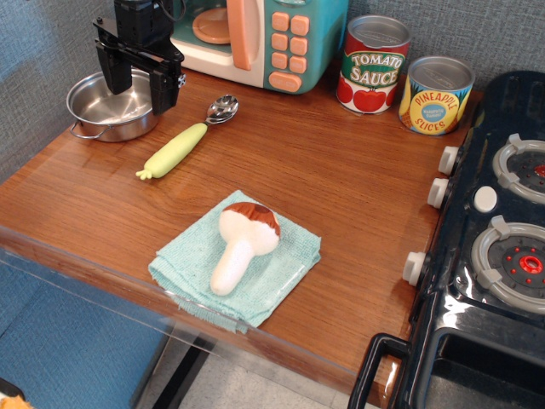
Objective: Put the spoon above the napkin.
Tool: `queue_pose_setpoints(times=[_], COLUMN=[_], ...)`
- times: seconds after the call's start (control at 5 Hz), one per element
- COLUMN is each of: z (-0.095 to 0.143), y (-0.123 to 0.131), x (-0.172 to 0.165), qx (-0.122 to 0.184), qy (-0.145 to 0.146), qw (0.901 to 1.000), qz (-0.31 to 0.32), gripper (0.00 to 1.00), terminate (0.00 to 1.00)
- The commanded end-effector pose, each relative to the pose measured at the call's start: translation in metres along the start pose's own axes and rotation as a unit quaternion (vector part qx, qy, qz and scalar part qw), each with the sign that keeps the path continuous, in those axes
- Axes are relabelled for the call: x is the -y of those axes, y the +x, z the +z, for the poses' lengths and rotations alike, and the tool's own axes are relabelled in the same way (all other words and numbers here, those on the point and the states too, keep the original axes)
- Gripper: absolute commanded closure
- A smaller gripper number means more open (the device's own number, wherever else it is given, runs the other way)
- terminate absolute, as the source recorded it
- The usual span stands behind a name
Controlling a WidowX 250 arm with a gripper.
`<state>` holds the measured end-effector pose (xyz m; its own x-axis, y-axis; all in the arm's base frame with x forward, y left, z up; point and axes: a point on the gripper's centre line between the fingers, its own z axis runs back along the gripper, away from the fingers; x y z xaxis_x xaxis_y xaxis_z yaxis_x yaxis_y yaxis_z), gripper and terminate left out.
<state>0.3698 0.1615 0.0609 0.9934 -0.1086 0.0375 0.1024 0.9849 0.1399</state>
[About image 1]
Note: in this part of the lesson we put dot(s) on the tomato sauce can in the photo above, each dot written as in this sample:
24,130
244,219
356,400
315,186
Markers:
375,51

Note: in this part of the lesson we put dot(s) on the plush mushroom toy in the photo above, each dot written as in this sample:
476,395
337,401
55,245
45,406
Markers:
249,230

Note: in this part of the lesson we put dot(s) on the small steel pot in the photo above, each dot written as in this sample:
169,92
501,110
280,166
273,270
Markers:
101,115

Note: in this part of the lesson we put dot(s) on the teal toy microwave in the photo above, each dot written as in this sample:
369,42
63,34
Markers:
283,46

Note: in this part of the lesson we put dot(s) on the spoon with green handle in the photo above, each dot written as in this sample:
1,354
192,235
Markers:
174,151

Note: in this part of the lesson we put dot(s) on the orange plush object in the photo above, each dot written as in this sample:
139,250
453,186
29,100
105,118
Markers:
14,402

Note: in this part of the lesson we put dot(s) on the pineapple slices can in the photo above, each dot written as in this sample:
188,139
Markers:
436,93

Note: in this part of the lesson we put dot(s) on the clear acrylic table guard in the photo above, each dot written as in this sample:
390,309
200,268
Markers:
297,346

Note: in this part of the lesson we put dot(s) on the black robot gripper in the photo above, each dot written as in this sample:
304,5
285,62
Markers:
139,35

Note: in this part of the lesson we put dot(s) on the black toy stove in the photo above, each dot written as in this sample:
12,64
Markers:
477,322

